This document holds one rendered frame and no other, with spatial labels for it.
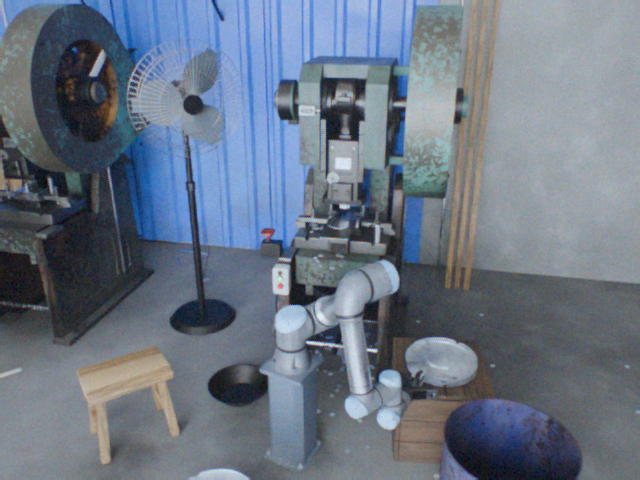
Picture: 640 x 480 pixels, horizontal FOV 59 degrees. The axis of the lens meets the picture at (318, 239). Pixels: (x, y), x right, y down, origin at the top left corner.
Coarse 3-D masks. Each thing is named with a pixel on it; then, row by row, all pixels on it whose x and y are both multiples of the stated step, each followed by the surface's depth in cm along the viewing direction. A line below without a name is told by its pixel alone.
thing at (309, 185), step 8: (312, 168) 311; (312, 176) 307; (312, 184) 304; (312, 192) 304; (304, 200) 306; (312, 200) 305; (304, 208) 306; (288, 248) 275; (296, 248) 275; (280, 256) 267; (288, 256) 267; (288, 264) 264; (296, 288) 288; (304, 288) 302; (280, 296) 270; (288, 296) 269; (296, 296) 288; (280, 304) 272; (288, 304) 271; (296, 304) 286
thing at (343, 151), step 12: (336, 144) 257; (348, 144) 256; (336, 156) 259; (348, 156) 258; (336, 168) 261; (348, 168) 260; (336, 180) 262; (348, 180) 262; (336, 192) 262; (348, 192) 260; (360, 192) 271
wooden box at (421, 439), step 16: (400, 352) 245; (480, 352) 245; (400, 368) 235; (480, 368) 235; (464, 384) 225; (480, 384) 225; (416, 400) 220; (432, 400) 220; (448, 400) 220; (464, 400) 219; (416, 416) 224; (432, 416) 223; (400, 432) 227; (416, 432) 227; (432, 432) 226; (400, 448) 231; (416, 448) 230; (432, 448) 229
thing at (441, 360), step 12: (408, 348) 238; (420, 348) 239; (432, 348) 239; (444, 348) 240; (456, 348) 240; (408, 360) 230; (420, 360) 231; (432, 360) 230; (444, 360) 230; (456, 360) 231; (468, 360) 232; (432, 372) 223; (444, 372) 223; (456, 372) 224; (468, 372) 224
